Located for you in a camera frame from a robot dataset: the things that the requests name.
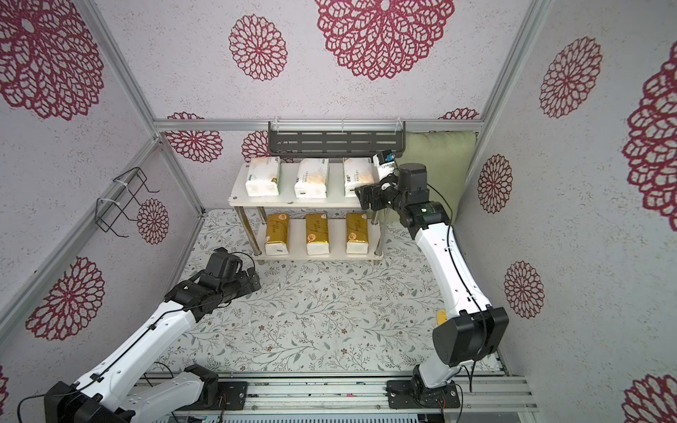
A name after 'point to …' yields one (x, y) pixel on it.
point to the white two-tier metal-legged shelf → (297, 240)
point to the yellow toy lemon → (442, 316)
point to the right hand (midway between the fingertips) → (369, 181)
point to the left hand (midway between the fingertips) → (247, 283)
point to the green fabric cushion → (445, 155)
